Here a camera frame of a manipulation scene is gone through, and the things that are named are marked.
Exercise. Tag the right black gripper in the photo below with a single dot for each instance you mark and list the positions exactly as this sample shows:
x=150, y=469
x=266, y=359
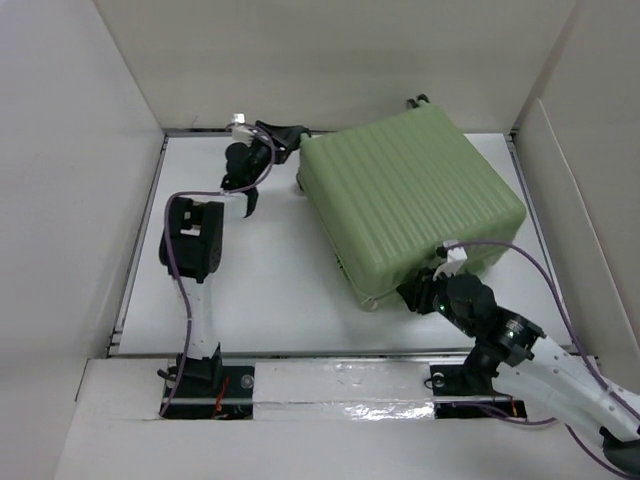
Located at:
x=416, y=291

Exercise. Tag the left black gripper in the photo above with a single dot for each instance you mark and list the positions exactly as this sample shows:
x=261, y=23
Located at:
x=287, y=139

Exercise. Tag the green hard-shell suitcase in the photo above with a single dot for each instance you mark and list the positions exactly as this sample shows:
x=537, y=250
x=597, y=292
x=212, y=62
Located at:
x=390, y=192

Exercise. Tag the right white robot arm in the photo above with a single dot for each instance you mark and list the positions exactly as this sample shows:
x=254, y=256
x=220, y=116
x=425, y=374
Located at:
x=512, y=356

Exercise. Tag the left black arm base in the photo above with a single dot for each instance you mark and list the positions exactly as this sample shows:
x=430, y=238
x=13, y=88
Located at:
x=207, y=389

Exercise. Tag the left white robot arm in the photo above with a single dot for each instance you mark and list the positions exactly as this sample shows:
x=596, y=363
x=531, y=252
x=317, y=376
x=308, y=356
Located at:
x=192, y=239

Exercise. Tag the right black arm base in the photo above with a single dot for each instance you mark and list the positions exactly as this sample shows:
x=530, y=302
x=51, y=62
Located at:
x=459, y=394

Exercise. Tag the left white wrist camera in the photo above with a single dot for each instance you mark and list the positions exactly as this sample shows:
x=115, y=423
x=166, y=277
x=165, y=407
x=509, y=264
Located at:
x=240, y=131

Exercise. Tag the aluminium front rail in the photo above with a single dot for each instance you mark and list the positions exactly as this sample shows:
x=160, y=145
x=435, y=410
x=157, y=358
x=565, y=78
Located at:
x=112, y=352

